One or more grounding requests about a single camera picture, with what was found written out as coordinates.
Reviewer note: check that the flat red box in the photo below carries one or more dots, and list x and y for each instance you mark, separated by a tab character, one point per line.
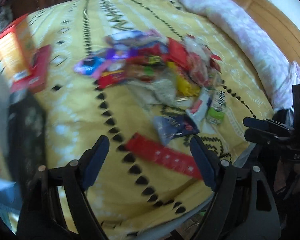
40	67

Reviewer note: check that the blue black snack packet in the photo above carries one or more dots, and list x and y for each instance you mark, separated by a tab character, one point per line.
90	65

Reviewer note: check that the wooden headboard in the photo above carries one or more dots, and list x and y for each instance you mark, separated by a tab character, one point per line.
270	12

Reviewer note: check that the long red snack packet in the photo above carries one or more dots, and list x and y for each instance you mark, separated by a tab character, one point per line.
165	156

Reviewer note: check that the small green white snack packet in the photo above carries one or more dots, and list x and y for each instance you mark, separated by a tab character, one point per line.
216	108

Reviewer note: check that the clear sesame snack packet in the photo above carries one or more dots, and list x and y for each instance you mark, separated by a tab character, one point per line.
162	91

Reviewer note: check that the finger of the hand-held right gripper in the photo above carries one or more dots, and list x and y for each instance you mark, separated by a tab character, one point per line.
262	123
262	135

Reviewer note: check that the person's right hand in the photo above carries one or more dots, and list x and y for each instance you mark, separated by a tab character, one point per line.
287	177

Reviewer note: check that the dark blue snack packet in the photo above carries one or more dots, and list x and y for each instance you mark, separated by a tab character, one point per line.
175	127

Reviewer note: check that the pink floral quilt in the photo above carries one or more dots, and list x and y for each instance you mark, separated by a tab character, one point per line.
240	37

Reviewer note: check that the small red white snack packet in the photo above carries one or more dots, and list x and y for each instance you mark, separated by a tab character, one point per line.
198	107

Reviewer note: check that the yellow snack packet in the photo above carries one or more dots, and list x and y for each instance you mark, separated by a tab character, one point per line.
186	85

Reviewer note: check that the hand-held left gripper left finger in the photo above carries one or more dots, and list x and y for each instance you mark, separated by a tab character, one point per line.
97	160

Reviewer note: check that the yellow patterned bed sheet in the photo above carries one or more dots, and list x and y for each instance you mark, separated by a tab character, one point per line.
77	110

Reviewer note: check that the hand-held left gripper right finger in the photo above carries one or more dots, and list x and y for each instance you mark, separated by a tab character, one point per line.
202	160

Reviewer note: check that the black printed box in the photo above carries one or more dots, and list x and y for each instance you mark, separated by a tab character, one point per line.
27	135

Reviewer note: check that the heap of mixed snack wrappers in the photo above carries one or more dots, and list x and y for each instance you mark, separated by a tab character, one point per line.
150	60

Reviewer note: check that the red orange carton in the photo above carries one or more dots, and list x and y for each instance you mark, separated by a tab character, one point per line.
15	47

